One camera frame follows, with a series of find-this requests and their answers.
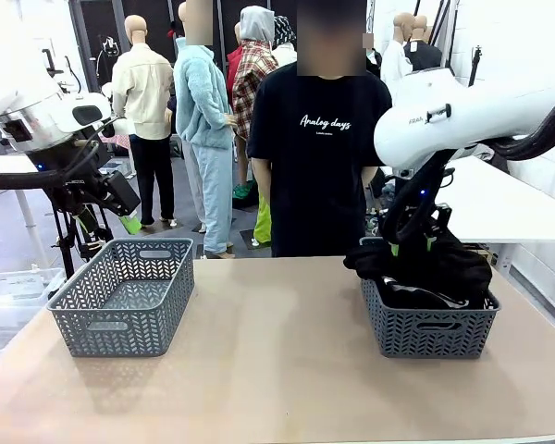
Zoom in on black tripod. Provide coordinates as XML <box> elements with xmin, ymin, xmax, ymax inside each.
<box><xmin>49</xmin><ymin>184</ymin><xmax>115</xmax><ymax>278</ymax></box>

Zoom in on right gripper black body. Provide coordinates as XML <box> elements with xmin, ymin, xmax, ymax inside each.
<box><xmin>391</xmin><ymin>202</ymin><xmax>455</xmax><ymax>245</ymax></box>

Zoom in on clear plastic storage box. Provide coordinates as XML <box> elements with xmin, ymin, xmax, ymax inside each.
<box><xmin>0</xmin><ymin>266</ymin><xmax>67</xmax><ymax>325</ymax></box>

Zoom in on mannequin in white coat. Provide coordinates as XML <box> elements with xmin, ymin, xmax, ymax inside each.
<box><xmin>379</xmin><ymin>12</ymin><xmax>415</xmax><ymax>93</ymax></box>

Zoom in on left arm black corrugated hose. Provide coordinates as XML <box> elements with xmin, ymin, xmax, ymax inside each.
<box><xmin>0</xmin><ymin>138</ymin><xmax>101</xmax><ymax>191</ymax></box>

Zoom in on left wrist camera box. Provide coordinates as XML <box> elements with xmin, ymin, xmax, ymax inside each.
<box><xmin>102</xmin><ymin>169</ymin><xmax>142</xmax><ymax>217</ymax></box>

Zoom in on black trousers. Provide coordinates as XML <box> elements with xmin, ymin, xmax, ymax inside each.
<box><xmin>374</xmin><ymin>276</ymin><xmax>487</xmax><ymax>311</ymax></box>

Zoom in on black pole stand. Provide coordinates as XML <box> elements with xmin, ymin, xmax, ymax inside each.
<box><xmin>432</xmin><ymin>0</ymin><xmax>459</xmax><ymax>70</ymax></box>

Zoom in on mannequin in plaid hooded shirt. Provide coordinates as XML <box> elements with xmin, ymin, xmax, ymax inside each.
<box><xmin>226</xmin><ymin>5</ymin><xmax>281</xmax><ymax>186</ymax></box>

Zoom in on mannequin in light blue fleece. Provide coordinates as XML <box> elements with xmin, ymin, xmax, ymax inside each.
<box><xmin>173</xmin><ymin>0</ymin><xmax>238</xmax><ymax>260</ymax></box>

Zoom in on large white table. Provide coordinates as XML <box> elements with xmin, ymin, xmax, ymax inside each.
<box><xmin>443</xmin><ymin>154</ymin><xmax>555</xmax><ymax>245</ymax></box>

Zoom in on black light stand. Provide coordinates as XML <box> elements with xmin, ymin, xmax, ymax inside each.
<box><xmin>466</xmin><ymin>44</ymin><xmax>485</xmax><ymax>87</ymax></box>

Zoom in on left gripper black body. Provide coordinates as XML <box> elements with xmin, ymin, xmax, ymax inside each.
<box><xmin>44</xmin><ymin>155</ymin><xmax>122</xmax><ymax>217</ymax></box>

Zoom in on mannequin in beige shirt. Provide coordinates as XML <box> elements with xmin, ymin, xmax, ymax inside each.
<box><xmin>110</xmin><ymin>14</ymin><xmax>177</xmax><ymax>228</ymax></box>

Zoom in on grey plastic mesh basket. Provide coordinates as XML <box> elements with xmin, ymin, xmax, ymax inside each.
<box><xmin>359</xmin><ymin>236</ymin><xmax>501</xmax><ymax>360</ymax></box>
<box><xmin>45</xmin><ymin>237</ymin><xmax>195</xmax><ymax>358</ymax></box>

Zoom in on mannequin with patterned headscarf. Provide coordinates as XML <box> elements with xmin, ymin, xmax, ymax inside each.
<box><xmin>272</xmin><ymin>16</ymin><xmax>302</xmax><ymax>66</ymax></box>

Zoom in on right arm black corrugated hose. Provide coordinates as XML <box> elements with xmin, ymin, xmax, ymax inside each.
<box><xmin>380</xmin><ymin>85</ymin><xmax>555</xmax><ymax>244</ymax></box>

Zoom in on person in black T-shirt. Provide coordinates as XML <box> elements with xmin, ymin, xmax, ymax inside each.
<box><xmin>247</xmin><ymin>0</ymin><xmax>394</xmax><ymax>259</ymax></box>

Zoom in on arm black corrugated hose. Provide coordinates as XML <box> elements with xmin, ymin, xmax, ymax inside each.
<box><xmin>380</xmin><ymin>85</ymin><xmax>555</xmax><ymax>244</ymax></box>
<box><xmin>0</xmin><ymin>138</ymin><xmax>101</xmax><ymax>191</ymax></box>

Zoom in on mannequin in black jacket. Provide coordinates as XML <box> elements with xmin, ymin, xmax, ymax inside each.
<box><xmin>404</xmin><ymin>15</ymin><xmax>445</xmax><ymax>70</ymax></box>

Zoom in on thin black garment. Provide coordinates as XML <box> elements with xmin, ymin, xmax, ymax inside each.
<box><xmin>343</xmin><ymin>226</ymin><xmax>494</xmax><ymax>311</ymax></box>

